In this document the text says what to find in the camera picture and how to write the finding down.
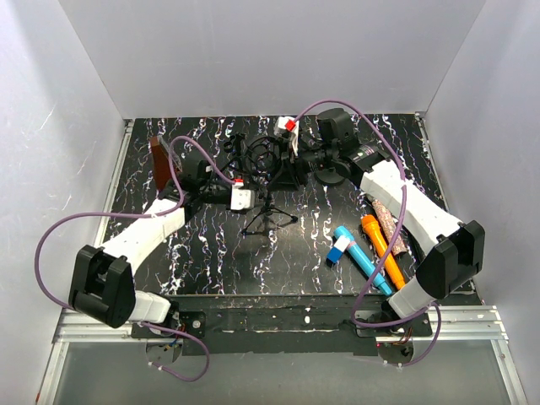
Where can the glitter silver microphone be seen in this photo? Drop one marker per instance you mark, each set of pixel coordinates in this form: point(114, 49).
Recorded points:
point(388, 226)

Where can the orange microphone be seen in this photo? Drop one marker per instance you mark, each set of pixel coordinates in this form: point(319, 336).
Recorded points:
point(371, 227)

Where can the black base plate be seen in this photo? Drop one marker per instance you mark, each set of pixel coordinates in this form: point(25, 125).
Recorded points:
point(276, 323)

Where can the shock mount tripod stand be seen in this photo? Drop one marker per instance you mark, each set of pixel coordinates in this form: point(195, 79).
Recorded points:
point(261, 161)

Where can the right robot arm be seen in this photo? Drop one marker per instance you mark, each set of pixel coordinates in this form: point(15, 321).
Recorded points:
point(453, 250)

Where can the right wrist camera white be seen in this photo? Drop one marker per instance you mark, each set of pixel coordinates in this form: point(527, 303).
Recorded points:
point(287, 126)

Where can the round base stand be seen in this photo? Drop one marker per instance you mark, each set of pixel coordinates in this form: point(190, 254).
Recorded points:
point(333, 175)

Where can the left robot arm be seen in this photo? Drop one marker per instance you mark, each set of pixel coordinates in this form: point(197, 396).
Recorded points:
point(103, 285)

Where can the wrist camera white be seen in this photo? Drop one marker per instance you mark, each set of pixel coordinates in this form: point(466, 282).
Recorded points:
point(242, 199)
point(287, 126)

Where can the cyan toy microphone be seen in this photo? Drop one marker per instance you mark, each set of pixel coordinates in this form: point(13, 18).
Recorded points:
point(363, 261)

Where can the aluminium frame rail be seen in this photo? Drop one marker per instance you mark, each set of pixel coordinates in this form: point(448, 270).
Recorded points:
point(469, 364)

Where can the blue white block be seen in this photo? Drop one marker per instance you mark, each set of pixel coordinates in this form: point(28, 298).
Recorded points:
point(339, 246)

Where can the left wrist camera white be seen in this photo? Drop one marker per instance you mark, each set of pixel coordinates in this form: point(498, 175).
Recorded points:
point(242, 199)

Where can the brown red box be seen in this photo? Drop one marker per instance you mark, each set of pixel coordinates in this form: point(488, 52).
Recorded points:
point(161, 171)

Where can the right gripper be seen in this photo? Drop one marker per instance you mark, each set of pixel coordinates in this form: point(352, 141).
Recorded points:
point(284, 179)

